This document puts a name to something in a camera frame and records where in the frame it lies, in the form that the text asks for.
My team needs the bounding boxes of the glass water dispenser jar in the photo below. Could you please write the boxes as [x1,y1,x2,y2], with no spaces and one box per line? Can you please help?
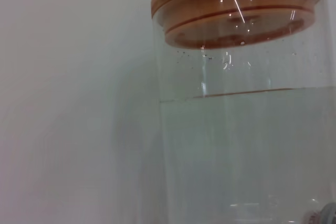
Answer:
[151,0,336,224]

